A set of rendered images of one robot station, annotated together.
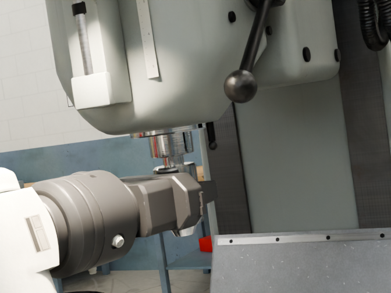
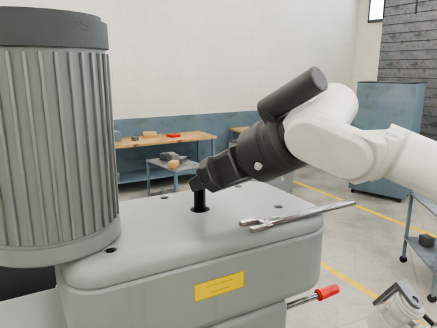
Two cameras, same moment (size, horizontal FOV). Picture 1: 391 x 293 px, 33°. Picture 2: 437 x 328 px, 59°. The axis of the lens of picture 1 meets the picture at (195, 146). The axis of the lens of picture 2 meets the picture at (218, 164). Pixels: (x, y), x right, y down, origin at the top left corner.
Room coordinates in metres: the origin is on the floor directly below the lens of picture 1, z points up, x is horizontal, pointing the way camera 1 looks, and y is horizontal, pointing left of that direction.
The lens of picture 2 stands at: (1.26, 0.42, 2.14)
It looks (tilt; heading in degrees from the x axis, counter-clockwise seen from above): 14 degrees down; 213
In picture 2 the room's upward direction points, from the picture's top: straight up
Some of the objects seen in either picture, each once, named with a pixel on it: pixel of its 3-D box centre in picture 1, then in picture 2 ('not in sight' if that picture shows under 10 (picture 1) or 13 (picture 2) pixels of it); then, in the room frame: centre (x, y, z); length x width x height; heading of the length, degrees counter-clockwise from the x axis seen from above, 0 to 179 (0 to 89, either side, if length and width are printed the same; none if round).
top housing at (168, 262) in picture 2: not in sight; (193, 250); (0.73, 0.02, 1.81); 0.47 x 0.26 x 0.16; 152
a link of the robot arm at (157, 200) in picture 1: (118, 213); not in sight; (0.65, 0.08, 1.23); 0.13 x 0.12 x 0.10; 50
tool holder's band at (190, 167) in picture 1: (174, 169); not in sight; (0.72, 0.03, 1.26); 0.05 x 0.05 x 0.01
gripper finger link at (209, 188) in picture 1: (199, 194); not in sight; (0.70, 0.00, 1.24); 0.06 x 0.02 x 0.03; 140
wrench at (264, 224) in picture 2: not in sight; (303, 213); (0.64, 0.20, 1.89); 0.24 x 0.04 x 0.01; 152
